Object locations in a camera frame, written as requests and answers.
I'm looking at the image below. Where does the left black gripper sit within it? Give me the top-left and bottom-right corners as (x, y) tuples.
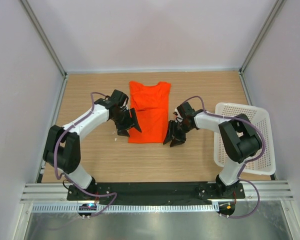
(110, 107), (141, 137)

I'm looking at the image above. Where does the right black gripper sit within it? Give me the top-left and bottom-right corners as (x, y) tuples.
(164, 119), (194, 147)

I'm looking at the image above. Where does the orange t shirt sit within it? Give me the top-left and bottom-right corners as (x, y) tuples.
(128, 81), (171, 144)

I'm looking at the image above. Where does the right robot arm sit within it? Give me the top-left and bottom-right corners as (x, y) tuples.
(163, 101), (266, 198)

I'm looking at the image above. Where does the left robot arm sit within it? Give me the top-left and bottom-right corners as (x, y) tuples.
(43, 89), (141, 200)

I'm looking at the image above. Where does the white plastic basket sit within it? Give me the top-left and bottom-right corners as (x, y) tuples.
(212, 101), (277, 176)

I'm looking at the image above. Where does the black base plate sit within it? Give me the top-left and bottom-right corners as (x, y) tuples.
(66, 181), (246, 206)

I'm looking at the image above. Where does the slotted cable duct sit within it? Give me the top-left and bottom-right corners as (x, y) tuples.
(32, 202), (219, 214)

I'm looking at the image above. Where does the aluminium rail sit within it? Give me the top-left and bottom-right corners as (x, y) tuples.
(20, 180), (294, 203)

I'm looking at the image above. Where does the left aluminium frame post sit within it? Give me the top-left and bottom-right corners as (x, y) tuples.
(19, 0), (68, 77)

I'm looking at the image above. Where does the aluminium frame post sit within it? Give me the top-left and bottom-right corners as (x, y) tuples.
(19, 0), (68, 77)
(239, 0), (287, 73)

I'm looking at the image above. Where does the right aluminium frame post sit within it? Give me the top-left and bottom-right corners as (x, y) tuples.
(239, 0), (287, 73)

